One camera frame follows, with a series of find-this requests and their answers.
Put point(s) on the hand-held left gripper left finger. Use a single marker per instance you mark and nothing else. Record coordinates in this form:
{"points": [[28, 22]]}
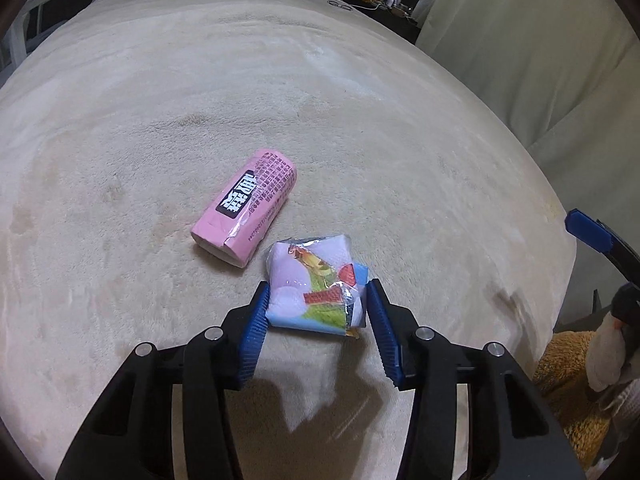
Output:
{"points": [[252, 335]]}

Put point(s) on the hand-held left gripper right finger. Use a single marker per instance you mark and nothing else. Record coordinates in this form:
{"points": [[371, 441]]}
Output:
{"points": [[385, 335]]}

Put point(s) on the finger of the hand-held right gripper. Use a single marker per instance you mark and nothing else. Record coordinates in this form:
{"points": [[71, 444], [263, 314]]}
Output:
{"points": [[587, 227]]}

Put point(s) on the colourful tissue packet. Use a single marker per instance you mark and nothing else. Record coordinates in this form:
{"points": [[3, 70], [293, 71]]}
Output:
{"points": [[312, 285]]}

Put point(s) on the person's right forearm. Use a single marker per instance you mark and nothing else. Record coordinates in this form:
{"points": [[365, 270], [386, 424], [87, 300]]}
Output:
{"points": [[627, 420]]}

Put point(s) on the person's right hand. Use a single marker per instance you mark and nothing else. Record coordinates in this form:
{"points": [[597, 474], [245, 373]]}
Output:
{"points": [[610, 355]]}

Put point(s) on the pink packet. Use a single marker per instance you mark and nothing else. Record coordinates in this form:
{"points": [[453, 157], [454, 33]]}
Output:
{"points": [[250, 200]]}

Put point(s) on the cream curtain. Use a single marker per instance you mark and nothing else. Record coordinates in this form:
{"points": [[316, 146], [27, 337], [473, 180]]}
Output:
{"points": [[540, 60]]}

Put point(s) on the beige plush blanket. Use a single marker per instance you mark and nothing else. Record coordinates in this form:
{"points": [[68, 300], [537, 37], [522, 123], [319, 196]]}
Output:
{"points": [[150, 110]]}

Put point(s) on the small trinkets on nightstand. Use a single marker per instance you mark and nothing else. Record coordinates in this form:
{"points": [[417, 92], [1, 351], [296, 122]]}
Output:
{"points": [[397, 5]]}

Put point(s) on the eyeglasses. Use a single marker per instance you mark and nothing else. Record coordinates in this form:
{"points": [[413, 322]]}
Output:
{"points": [[340, 5]]}

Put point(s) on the white chair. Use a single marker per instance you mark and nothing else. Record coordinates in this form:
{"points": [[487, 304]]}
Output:
{"points": [[35, 15]]}

